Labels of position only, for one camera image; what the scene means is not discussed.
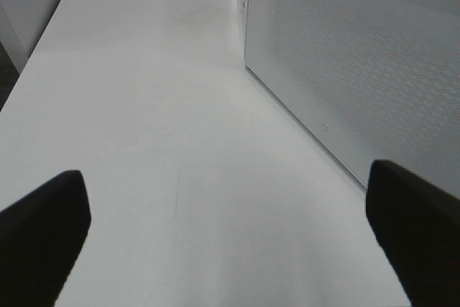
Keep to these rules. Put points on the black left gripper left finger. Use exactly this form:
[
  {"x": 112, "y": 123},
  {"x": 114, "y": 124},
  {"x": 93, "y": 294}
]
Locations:
[{"x": 42, "y": 235}]

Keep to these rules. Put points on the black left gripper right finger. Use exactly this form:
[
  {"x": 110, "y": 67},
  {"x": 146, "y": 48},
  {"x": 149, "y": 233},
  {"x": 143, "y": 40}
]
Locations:
[{"x": 417, "y": 226}]

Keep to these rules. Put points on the white microwave door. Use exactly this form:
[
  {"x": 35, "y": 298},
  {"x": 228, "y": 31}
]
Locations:
[{"x": 371, "y": 79}]

